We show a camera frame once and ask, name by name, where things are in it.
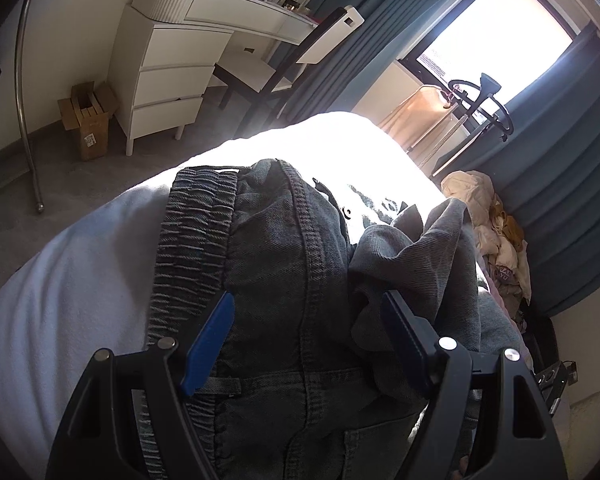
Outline beige hanging garment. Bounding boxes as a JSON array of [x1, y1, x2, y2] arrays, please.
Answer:
[[378, 84, 467, 169]]

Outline metal clothes rack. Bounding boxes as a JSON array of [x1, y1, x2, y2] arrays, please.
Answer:
[[12, 0, 46, 215]]

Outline black armchair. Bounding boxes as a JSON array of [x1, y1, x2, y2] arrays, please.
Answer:
[[514, 299, 560, 372]]

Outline right teal curtain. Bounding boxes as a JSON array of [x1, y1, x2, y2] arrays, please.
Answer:
[[436, 24, 600, 316]]

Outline pile of beige bedding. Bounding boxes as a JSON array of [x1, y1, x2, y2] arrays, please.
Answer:
[[441, 171, 532, 303]]

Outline window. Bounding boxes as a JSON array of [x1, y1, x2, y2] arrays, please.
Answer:
[[400, 0, 576, 105]]

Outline cardboard box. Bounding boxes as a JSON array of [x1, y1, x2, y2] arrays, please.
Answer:
[[57, 81, 119, 160]]

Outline white dressing table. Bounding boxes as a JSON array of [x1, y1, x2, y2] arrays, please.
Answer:
[[107, 0, 316, 156]]

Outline white backed chair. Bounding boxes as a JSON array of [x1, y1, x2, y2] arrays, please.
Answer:
[[213, 6, 364, 139]]

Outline blue denim jeans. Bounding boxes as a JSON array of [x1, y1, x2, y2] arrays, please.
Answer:
[[147, 159, 522, 479]]

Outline garment steamer stand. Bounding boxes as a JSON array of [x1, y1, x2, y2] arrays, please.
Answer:
[[404, 73, 514, 166]]

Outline mustard yellow garment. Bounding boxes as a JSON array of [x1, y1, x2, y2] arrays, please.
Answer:
[[490, 195, 524, 252]]

